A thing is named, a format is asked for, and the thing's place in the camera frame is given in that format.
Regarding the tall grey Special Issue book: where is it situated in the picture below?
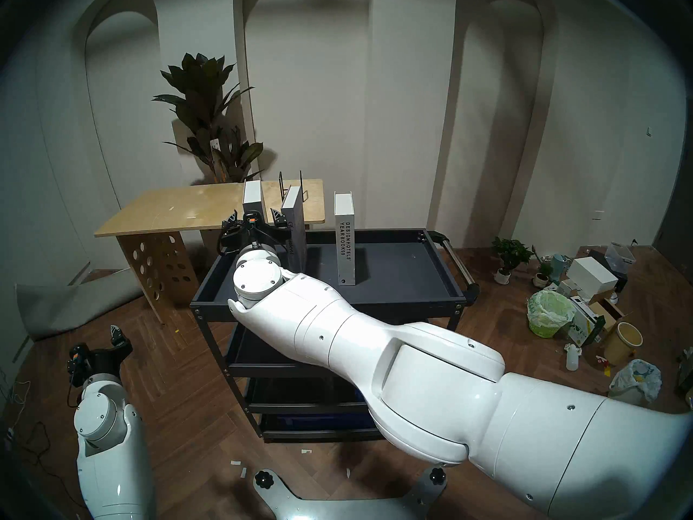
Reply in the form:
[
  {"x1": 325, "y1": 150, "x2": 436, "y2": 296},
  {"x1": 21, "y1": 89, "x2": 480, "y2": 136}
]
[{"x1": 243, "y1": 180, "x2": 264, "y2": 217}]

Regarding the black wire book holder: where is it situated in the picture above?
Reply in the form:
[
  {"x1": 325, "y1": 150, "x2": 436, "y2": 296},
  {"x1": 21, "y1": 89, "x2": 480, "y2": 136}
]
[{"x1": 278, "y1": 171, "x2": 312, "y2": 203}]

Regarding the grey metal robot base plate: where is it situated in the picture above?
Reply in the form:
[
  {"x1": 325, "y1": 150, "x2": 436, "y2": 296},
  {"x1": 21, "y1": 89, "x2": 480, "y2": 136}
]
[{"x1": 254, "y1": 466, "x2": 449, "y2": 520}]

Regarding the black floor cable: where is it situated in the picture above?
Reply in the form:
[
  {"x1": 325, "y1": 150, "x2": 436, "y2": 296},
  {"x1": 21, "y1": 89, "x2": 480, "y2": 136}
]
[{"x1": 5, "y1": 420, "x2": 82, "y2": 517}]

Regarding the small bushy potted plant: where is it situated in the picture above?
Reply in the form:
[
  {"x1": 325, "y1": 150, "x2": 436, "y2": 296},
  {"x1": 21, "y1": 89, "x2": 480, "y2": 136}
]
[{"x1": 491, "y1": 237, "x2": 534, "y2": 285}]

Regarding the bin with white bag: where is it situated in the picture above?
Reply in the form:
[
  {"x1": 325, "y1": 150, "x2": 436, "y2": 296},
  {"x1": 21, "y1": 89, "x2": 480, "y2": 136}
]
[{"x1": 607, "y1": 359, "x2": 662, "y2": 408}]

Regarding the clear plastic storage container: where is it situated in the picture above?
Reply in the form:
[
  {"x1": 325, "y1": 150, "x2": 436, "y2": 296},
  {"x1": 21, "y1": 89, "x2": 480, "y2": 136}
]
[{"x1": 605, "y1": 243, "x2": 637, "y2": 269}]

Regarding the black three-tier utility cart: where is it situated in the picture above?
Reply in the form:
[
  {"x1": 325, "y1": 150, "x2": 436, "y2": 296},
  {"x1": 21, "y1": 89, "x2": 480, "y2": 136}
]
[{"x1": 189, "y1": 229, "x2": 481, "y2": 444}]

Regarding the light wooden table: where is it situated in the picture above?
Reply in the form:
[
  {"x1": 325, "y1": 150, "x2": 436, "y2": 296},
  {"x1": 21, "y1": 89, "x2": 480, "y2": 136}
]
[{"x1": 94, "y1": 179, "x2": 326, "y2": 326}]

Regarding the large dark-leaved potted plant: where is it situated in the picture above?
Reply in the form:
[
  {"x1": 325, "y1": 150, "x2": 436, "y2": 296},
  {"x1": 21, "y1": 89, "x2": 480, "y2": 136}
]
[{"x1": 152, "y1": 53, "x2": 264, "y2": 185}]

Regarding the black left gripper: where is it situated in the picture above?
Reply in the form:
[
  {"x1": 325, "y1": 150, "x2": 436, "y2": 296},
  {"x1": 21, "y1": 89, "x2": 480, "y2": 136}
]
[{"x1": 68, "y1": 325, "x2": 133, "y2": 387}]

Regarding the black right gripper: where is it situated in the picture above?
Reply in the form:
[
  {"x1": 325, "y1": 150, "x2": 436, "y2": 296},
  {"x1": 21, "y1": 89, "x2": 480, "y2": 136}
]
[{"x1": 218, "y1": 207, "x2": 289, "y2": 254}]

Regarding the yellow bucket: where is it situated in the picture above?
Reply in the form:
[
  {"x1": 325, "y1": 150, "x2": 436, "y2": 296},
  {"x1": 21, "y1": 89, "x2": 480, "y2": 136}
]
[{"x1": 603, "y1": 322, "x2": 644, "y2": 366}]

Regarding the grey Discontent book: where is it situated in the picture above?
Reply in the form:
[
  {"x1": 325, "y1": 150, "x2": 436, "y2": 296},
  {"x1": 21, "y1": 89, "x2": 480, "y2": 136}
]
[{"x1": 281, "y1": 186, "x2": 308, "y2": 280}]

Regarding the green and white carton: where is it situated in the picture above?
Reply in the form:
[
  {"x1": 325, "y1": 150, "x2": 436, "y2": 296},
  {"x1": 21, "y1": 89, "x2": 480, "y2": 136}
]
[{"x1": 568, "y1": 300, "x2": 606, "y2": 347}]

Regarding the wide blue plastic bin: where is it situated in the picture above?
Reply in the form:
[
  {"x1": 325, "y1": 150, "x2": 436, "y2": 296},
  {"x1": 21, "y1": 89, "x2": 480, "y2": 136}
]
[{"x1": 276, "y1": 412, "x2": 380, "y2": 431}]

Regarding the white cardboard box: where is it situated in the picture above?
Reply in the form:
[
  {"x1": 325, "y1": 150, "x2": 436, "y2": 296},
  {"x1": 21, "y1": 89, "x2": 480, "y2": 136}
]
[{"x1": 567, "y1": 257, "x2": 618, "y2": 295}]

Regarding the white Design Hotels Yearbook book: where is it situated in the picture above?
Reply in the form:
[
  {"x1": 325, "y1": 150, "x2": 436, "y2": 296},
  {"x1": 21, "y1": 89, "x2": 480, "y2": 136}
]
[{"x1": 334, "y1": 192, "x2": 356, "y2": 287}]

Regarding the bin with green bag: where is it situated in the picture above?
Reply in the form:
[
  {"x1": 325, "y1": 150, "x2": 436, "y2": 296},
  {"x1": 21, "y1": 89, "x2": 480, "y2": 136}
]
[{"x1": 527, "y1": 290, "x2": 576, "y2": 339}]

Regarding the open brown cardboard box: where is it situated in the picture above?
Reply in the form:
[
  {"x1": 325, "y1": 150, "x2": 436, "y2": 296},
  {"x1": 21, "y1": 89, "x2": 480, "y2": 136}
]
[{"x1": 587, "y1": 298, "x2": 639, "y2": 331}]

